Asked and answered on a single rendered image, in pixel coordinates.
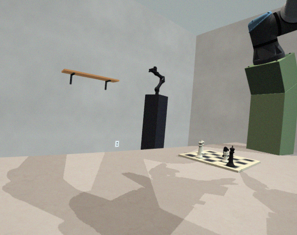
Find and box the white chess king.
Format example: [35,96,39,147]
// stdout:
[196,140,203,159]

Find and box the white rook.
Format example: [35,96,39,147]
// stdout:
[222,152,228,163]

